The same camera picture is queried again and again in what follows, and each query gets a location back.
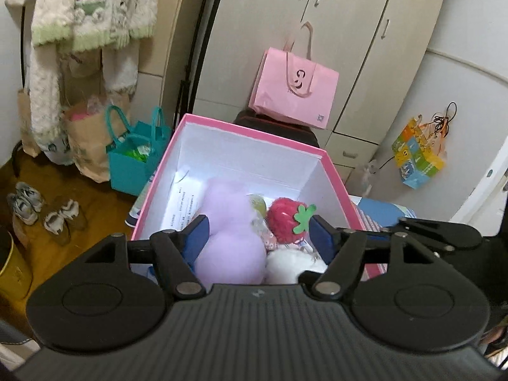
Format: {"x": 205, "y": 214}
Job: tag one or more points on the red strawberry plush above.
{"x": 281, "y": 218}

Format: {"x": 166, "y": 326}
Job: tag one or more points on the yellow round bin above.
{"x": 14, "y": 278}

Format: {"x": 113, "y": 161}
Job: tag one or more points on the floral fabric scrunchie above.
{"x": 266, "y": 240}

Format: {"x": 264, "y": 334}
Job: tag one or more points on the pink tote bag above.
{"x": 293, "y": 95}

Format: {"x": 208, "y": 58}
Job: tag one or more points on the grey white sneaker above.
{"x": 24, "y": 214}
{"x": 31, "y": 196}

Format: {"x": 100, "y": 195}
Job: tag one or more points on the black suitcase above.
{"x": 278, "y": 131}

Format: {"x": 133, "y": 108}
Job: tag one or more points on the brown fleece shoe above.
{"x": 55, "y": 225}
{"x": 72, "y": 211}

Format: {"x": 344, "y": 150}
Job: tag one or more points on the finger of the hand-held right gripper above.
{"x": 456, "y": 236}

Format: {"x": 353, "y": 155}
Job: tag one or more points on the white guinea pig plush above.
{"x": 285, "y": 266}

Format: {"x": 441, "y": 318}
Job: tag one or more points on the narrow brown paper bag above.
{"x": 26, "y": 127}

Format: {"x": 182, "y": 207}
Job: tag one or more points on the white door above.
{"x": 492, "y": 206}

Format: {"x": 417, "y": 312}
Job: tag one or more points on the patchwork blanket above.
{"x": 371, "y": 223}

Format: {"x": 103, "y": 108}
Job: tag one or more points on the large brown paper bag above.
{"x": 91, "y": 147}

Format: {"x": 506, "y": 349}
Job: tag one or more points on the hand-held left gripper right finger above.
{"x": 322, "y": 242}

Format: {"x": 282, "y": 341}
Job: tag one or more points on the clear plastic wrap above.
{"x": 368, "y": 174}

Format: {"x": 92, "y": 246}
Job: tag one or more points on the colourful cartoon gift bag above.
{"x": 416, "y": 158}

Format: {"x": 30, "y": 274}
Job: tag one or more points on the blue plastic packet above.
{"x": 377, "y": 206}

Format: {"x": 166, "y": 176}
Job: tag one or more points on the black metal clothes rack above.
{"x": 198, "y": 47}

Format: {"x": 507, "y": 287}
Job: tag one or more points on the cream green fluffy sweater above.
{"x": 43, "y": 99}

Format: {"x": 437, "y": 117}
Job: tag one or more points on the purple plush toy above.
{"x": 230, "y": 246}

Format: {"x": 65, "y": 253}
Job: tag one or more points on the pale yellow-green soft ball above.
{"x": 257, "y": 204}

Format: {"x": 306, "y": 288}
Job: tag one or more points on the teal tote bag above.
{"x": 127, "y": 170}

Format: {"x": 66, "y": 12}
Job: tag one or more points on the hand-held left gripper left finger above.
{"x": 196, "y": 242}

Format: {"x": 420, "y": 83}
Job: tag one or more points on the white printed paper sheet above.
{"x": 180, "y": 206}

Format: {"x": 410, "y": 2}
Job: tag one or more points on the white fleece pajama jacket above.
{"x": 99, "y": 8}

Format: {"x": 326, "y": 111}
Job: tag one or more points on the grey three-door wardrobe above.
{"x": 357, "y": 27}

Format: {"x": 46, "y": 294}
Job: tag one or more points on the pink cardboard box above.
{"x": 246, "y": 154}

